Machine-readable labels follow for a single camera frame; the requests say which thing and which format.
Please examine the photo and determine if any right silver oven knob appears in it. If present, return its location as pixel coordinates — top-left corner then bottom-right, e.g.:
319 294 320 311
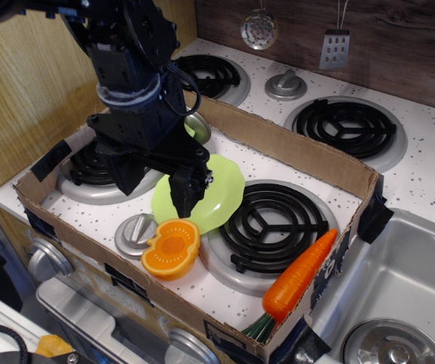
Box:
164 328 220 364

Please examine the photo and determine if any hanging silver spatula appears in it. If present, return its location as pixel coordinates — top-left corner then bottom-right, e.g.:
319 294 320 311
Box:
318 0 351 71

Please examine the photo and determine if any silver stove knob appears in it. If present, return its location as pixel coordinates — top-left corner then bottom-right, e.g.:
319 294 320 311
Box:
114 213 157 260
264 70 307 101

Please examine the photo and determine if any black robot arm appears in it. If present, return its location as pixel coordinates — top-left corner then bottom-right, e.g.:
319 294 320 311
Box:
0 1 213 218

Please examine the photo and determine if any silver front stove knob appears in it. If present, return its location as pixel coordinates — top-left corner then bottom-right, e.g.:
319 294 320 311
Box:
114 213 157 260

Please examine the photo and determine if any front left black burner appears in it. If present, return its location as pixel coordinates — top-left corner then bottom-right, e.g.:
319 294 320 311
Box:
57 140 163 206

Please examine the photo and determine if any hanging silver strainer spoon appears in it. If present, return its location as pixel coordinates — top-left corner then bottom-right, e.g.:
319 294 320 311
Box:
240 1 279 51

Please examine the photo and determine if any silver back stove knob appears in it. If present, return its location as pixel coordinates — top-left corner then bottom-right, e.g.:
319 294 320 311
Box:
264 70 307 101

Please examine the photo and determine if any small silver metal pan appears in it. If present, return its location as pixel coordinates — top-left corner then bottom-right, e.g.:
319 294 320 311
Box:
184 113 212 144

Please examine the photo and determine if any back left black burner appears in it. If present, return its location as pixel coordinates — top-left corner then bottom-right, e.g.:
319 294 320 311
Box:
176 55 251 107

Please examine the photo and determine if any front right black burner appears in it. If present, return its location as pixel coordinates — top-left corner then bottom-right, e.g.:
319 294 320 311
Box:
200 180 338 297

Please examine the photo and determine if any light green plastic plate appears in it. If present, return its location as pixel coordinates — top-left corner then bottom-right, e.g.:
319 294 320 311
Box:
151 154 245 234

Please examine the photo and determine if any back right black burner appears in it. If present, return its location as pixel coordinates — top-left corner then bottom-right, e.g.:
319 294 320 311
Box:
284 96 408 173

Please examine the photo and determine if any yellow sponge piece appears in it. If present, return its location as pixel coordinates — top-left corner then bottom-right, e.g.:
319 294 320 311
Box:
35 334 74 358

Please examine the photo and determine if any silver oven door handle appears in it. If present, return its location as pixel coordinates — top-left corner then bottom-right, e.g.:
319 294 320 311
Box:
36 276 172 364

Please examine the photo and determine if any orange toy carrot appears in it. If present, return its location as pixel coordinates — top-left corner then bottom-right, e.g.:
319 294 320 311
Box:
242 229 339 343

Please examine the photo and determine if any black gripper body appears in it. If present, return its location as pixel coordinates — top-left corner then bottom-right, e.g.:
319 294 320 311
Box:
87 74 210 175

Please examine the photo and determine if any orange toy pumpkin half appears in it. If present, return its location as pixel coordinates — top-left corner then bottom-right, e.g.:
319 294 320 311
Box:
140 219 200 281

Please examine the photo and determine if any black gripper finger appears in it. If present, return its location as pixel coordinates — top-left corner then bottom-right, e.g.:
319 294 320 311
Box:
169 166 213 218
105 154 145 196

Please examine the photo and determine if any brown cardboard fence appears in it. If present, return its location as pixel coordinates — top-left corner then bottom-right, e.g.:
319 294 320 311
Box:
15 99 383 363

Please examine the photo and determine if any left silver oven knob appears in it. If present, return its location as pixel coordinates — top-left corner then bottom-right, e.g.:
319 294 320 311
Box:
27 237 74 282

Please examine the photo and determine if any silver oven knob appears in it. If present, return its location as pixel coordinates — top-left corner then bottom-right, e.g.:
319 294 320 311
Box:
164 328 220 364
27 237 74 282

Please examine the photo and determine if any silver toy sink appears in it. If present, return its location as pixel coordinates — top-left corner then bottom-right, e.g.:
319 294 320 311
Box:
311 209 435 363

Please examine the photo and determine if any black cable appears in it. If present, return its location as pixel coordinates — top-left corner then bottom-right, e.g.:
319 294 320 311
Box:
0 323 30 364

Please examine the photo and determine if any black burner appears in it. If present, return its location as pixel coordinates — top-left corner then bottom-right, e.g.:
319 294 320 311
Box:
200 180 338 297
176 55 251 107
284 96 408 173
57 140 163 206

